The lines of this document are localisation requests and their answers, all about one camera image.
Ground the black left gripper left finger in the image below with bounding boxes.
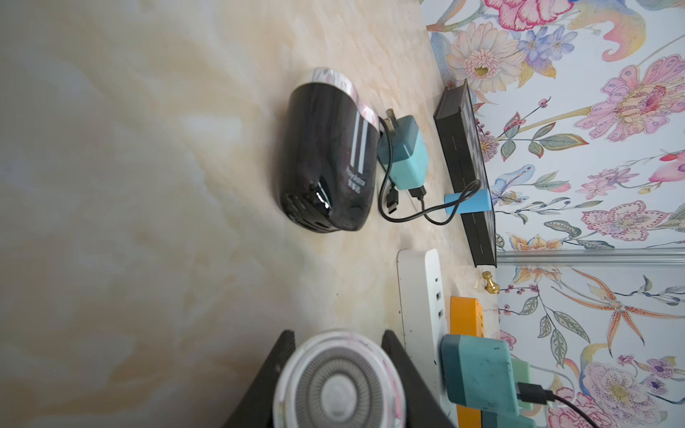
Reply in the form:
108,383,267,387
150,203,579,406
223,330,296,428

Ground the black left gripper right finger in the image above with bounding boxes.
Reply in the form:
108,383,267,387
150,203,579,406
382,330,454,428

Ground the teal usb charger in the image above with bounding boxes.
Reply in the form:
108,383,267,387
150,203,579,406
377,109,430,192
440,335,520,417

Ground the white power strip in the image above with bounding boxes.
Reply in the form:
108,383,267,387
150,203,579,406
397,249,458,426

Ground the black electric shaver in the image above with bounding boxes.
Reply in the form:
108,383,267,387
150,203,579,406
276,67,381,234

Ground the orange power strip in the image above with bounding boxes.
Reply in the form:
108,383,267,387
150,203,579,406
449,296,484,428

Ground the green usb charger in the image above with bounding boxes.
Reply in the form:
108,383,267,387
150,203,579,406
512,358,533,411

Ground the gold chess pawn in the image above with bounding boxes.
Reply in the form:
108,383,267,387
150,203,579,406
482,271,501,294

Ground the light blue cylinder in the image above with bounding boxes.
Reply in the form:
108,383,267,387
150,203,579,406
445,189,492,215

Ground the black silver chessboard box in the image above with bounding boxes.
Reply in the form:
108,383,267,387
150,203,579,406
433,84,497,267

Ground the black blue shaver cable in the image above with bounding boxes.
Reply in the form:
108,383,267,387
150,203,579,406
516,381,603,428

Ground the aluminium frame post right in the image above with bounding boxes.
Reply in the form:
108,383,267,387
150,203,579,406
497,248,684,266

